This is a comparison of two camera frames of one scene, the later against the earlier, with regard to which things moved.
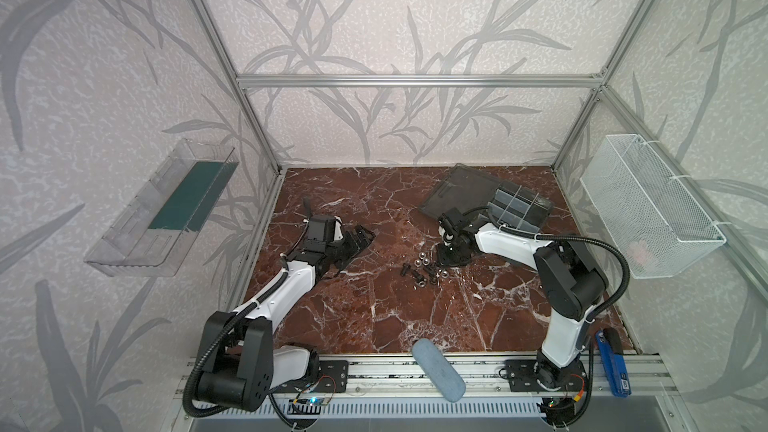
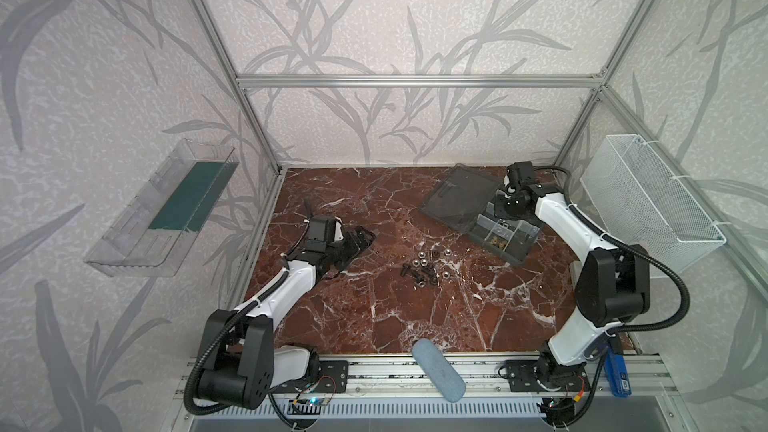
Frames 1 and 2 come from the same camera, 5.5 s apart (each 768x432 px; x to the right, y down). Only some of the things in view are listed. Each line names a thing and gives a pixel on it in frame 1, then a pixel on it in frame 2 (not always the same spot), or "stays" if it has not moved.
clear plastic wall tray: [152, 231] stays
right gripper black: [454, 250] to [504, 205]
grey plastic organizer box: [504, 203] stays
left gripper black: [346, 245] stays
